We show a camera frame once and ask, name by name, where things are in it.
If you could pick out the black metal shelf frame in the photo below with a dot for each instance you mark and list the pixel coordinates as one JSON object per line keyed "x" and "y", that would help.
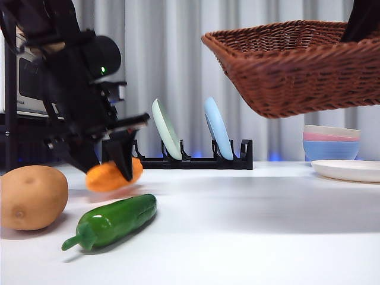
{"x": 10, "y": 118}

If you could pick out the blue bowl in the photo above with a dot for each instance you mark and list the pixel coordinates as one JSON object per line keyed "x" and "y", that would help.
{"x": 329, "y": 151}

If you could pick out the green cucumber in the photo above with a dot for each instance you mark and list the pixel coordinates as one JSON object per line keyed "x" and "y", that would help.
{"x": 118, "y": 216}

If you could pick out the grey curtain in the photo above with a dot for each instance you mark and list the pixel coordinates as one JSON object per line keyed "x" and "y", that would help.
{"x": 178, "y": 44}

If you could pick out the light blue plate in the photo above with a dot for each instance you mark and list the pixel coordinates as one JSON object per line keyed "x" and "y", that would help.
{"x": 218, "y": 127}

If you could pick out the pink bowl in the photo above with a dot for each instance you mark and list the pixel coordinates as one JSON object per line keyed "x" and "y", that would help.
{"x": 329, "y": 138}

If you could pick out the white bowl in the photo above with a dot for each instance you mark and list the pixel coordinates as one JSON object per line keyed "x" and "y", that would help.
{"x": 329, "y": 130}

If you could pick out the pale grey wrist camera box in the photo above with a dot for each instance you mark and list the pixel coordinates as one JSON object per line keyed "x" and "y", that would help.
{"x": 118, "y": 92}

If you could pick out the cream toaster oven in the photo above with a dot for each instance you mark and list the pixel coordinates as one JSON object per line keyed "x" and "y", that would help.
{"x": 26, "y": 89}

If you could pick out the brown potato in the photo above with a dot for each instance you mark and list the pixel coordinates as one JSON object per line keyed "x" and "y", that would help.
{"x": 29, "y": 196}

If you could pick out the white flat plate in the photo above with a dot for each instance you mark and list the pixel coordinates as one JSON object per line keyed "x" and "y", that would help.
{"x": 350, "y": 170}

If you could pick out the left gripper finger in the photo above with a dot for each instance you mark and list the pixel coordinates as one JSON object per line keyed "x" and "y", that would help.
{"x": 84, "y": 157}
{"x": 123, "y": 154}

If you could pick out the black dish rack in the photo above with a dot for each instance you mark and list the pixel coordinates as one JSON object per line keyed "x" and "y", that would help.
{"x": 193, "y": 163}

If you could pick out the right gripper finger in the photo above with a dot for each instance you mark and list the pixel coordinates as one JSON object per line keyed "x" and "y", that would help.
{"x": 363, "y": 20}

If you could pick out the brown wicker basket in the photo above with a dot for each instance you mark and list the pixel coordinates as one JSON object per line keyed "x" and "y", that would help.
{"x": 297, "y": 74}

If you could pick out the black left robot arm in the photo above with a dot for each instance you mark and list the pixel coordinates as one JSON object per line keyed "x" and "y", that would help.
{"x": 71, "y": 77}

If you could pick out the pale green plate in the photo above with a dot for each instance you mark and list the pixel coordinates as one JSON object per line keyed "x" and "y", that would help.
{"x": 166, "y": 130}

